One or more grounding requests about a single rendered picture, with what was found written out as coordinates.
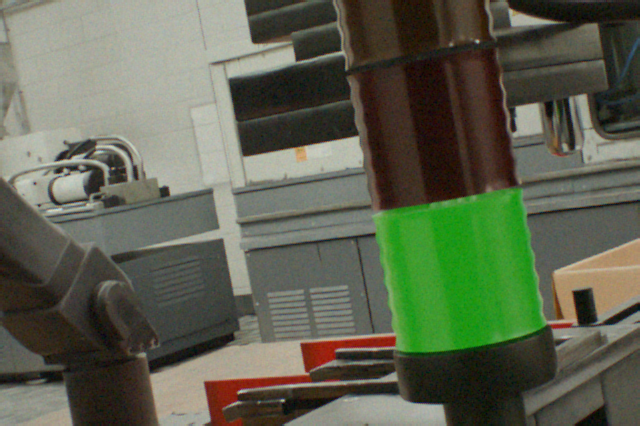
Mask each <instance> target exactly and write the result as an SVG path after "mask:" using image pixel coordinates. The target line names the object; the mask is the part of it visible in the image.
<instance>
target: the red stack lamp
mask: <svg viewBox="0 0 640 426"><path fill-rule="evenodd" d="M498 52H499V48H490V49H481V50H474V51H466V52H460V53H454V54H447V55H441V56H436V57H429V58H424V59H423V60H419V61H412V62H407V63H402V64H397V65H392V66H387V67H382V68H378V69H372V70H368V71H364V72H360V73H356V74H353V75H349V77H347V78H346V79H347V81H348V83H349V86H350V88H351V91H350V101H351V104H353V106H354V108H355V110H356V111H355V124H356V126H357V128H358V130H359V146H360V148H361V150H362V153H363V168H364V171H365V173H366V175H367V185H366V188H367V191H368V193H369V195H370V197H371V204H370V210H371V211H380V210H390V209H399V208H406V207H413V206H420V205H426V204H432V203H438V202H445V200H450V199H456V198H462V197H467V196H472V195H477V194H483V193H488V192H492V191H498V190H502V189H506V188H510V187H514V186H518V185H521V184H522V181H521V178H520V176H519V174H518V158H517V156H516V153H514V151H513V141H515V137H513V135H512V133H511V131H510V128H509V123H510V115H509V112H508V110H507V108H506V106H505V104H506V92H505V90H504V87H503V85H502V69H501V67H500V63H499V61H498Z"/></svg>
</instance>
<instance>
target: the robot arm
mask: <svg viewBox="0 0 640 426"><path fill-rule="evenodd" d="M146 311H147V310H146V308H144V307H143V305H142V304H141V301H140V300H139V298H138V297H137V295H136V294H135V292H134V289H133V286H132V284H131V281H130V279H129V278H128V276H127V275H126V274H124V272H123V271H122V270H121V269H120V268H119V267H118V266H117V265H116V264H115V263H114V262H113V260H112V259H111V258H110V257H109V256H108V255H107V253H105V252H104V251H103V250H102V249H101V248H100V247H99V246H98V245H97V244H96V243H95V242H91V243H83V244H79V243H78V242H77V240H76V239H75V238H74V237H73V236H72V235H70V234H69V233H68V232H67V231H65V230H64V229H63V228H61V227H59V226H57V225H54V224H52V223H51V222H50V220H49V219H47V218H46V217H45V216H44V215H43V214H41V213H40V212H39V211H37V210H36V209H35V208H34V207H33V206H31V205H30V204H29V203H28V201H27V200H26V199H25V198H24V197H23V196H21V195H20V194H19V193H18V192H17V191H16V190H15V189H14V188H13V187H12V186H11V185H10V183H9V182H8V181H7V180H5V179H4V178H3V177H2V176H1V175H0V325H1V326H2V327H3V328H4V329H5V330H6V332H7V333H8V334H11V335H12V336H13V337H14V338H15V339H16V340H17V341H18V342H19V343H20V344H21V345H22V346H24V347H25V348H26V349H28V350H30V352H31V353H33V354H36V355H40V356H41V357H42V359H43V361H45V365H56V364H62V366H63V367H67V368H65V369H64V370H63V377H64V382H65V387H66V394H67V399H68V404H69V410H70V415H71V420H72V426H212V423H211V417H210V412H208V410H203V411H180V412H176V411H174V412H172V413H169V414H166V416H163V417H161V418H159V419H158V415H157V408H156V403H155V398H154V392H153V387H152V382H151V375H150V370H148V366H149V365H147V359H146V354H145V353H143V352H145V351H149V350H152V349H155V348H158V347H160V340H159V335H158V333H157V332H156V330H155V329H154V328H153V326H152V325H151V323H150V321H149V319H148V318H147V316H146V315H144V313H146Z"/></svg>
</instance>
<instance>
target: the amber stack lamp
mask: <svg viewBox="0 0 640 426"><path fill-rule="evenodd" d="M333 5H334V7H335V9H336V11H337V14H338V22H337V27H338V30H339V32H340V34H341V36H342V43H341V50H342V52H343V54H344V56H345V60H346V63H345V71H360V70H368V69H376V68H382V67H387V66H392V65H397V64H402V63H407V62H412V61H419V60H423V59H424V58H429V57H436V56H441V55H447V54H454V53H460V52H465V51H469V50H474V49H478V48H482V47H486V46H489V44H494V43H496V42H498V41H497V39H496V37H495V35H494V32H493V24H494V18H493V16H492V14H491V12H490V8H489V5H490V0H333Z"/></svg>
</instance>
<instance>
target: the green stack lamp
mask: <svg viewBox="0 0 640 426"><path fill-rule="evenodd" d="M371 217H372V219H373V221H374V224H376V226H377V231H376V239H377V241H378V243H379V247H380V261H381V264H382V267H383V269H384V284H385V287H386V289H387V291H388V301H387V303H388V307H389V309H390V311H391V313H392V320H391V327H392V329H393V331H394V334H396V336H397V338H396V349H397V350H399V351H403V352H439V351H449V350H458V349H465V348H471V347H478V346H484V345H488V344H494V343H499V342H503V341H507V339H511V338H516V337H519V336H522V335H525V334H528V333H532V332H535V331H537V330H539V329H541V328H543V327H544V326H545V325H546V324H547V322H546V320H545V317H544V314H543V312H542V307H543V298H542V296H541V294H540V292H539V290H538V289H539V276H538V274H537V271H536V269H535V253H533V251H532V249H531V247H530V238H531V233H530V231H529V228H528V226H527V224H526V219H527V210H526V208H525V206H524V204H523V189H506V190H498V191H492V192H488V193H483V194H477V195H472V196H467V197H462V198H456V199H450V200H445V202H438V203H432V204H426V205H420V206H413V207H406V208H399V209H392V210H388V211H384V212H381V213H378V214H374V215H372V216H371Z"/></svg>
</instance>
